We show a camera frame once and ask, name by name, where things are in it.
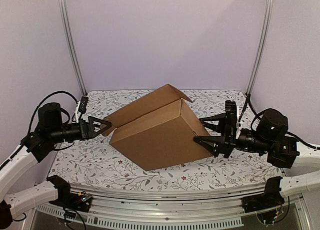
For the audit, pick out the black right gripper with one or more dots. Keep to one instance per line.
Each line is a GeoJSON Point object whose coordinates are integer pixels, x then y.
{"type": "Point", "coordinates": [232, 141]}

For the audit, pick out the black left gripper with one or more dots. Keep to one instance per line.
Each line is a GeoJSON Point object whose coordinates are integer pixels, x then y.
{"type": "Point", "coordinates": [87, 129]}

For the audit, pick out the brown cardboard box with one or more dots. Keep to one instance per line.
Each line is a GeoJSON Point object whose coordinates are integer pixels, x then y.
{"type": "Point", "coordinates": [157, 130]}

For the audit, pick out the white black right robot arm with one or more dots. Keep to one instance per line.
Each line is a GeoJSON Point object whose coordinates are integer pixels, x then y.
{"type": "Point", "coordinates": [301, 154]}

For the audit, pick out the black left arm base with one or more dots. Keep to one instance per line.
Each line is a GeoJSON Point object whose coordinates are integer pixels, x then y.
{"type": "Point", "coordinates": [80, 201]}

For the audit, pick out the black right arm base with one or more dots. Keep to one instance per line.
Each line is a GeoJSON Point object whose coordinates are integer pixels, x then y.
{"type": "Point", "coordinates": [268, 199]}

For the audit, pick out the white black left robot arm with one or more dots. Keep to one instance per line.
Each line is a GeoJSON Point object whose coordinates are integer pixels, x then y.
{"type": "Point", "coordinates": [33, 148]}

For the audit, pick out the floral patterned table mat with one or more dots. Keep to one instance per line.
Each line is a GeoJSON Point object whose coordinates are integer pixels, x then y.
{"type": "Point", "coordinates": [95, 163]}

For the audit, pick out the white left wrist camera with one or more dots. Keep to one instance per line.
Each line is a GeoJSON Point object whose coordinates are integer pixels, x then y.
{"type": "Point", "coordinates": [81, 108]}

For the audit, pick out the aluminium front rail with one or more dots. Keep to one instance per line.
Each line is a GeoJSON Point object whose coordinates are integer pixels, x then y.
{"type": "Point", "coordinates": [220, 209]}

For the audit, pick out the aluminium frame post right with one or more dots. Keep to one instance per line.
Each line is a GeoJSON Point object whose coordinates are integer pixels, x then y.
{"type": "Point", "coordinates": [261, 45]}

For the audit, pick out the aluminium frame post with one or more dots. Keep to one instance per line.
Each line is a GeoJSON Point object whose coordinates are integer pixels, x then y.
{"type": "Point", "coordinates": [261, 45]}
{"type": "Point", "coordinates": [71, 46]}

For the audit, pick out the aluminium frame post left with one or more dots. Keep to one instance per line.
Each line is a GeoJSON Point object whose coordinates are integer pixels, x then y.
{"type": "Point", "coordinates": [71, 46]}

